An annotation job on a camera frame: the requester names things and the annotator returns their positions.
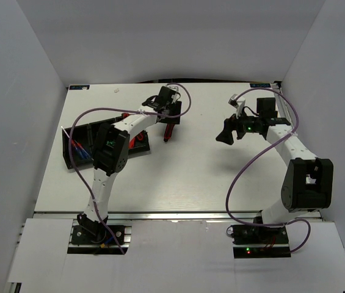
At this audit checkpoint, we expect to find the aluminium front rail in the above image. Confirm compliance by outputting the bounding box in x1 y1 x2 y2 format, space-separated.
34 211 261 221

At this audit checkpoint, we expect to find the black three-compartment tray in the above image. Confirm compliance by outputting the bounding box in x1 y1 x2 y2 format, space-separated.
61 113 150 170

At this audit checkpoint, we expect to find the red black utility knife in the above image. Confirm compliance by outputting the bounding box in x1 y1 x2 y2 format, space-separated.
129 132 143 149

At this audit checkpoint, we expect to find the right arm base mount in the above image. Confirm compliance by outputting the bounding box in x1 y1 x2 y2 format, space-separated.
226 225 291 259

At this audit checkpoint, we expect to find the blue red screwdriver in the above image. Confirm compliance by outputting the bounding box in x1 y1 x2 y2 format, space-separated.
60 125 91 161
71 140 91 159

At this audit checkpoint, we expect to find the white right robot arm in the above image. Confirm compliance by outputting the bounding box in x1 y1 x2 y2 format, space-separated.
216 95 333 244

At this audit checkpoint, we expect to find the blue label left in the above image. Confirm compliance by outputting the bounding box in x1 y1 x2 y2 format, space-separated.
68 85 90 90

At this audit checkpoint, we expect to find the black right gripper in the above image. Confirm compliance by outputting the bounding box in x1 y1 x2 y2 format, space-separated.
216 106 261 145

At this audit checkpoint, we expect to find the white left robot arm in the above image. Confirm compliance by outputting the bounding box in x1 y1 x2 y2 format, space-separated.
78 85 181 244

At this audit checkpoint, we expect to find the blue label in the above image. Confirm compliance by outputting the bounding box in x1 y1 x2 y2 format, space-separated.
250 82 271 89
68 85 90 90

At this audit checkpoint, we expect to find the aluminium right side rail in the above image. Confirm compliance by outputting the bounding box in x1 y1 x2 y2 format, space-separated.
262 85 325 223

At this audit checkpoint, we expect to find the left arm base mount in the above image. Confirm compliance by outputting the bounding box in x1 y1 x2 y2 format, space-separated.
70 225 131 247

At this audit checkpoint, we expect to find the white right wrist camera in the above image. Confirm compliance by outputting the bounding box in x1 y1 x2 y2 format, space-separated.
228 94 245 118

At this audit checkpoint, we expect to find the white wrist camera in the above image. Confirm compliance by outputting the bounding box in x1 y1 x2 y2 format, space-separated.
167 85 181 101
228 94 245 118

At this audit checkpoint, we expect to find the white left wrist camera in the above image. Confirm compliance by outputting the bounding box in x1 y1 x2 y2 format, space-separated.
167 85 181 101

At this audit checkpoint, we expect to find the blue label right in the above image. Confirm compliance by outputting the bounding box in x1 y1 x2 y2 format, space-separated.
250 82 271 89

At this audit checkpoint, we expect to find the aluminium rail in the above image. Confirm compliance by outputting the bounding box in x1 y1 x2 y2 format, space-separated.
262 85 325 223
34 211 261 221

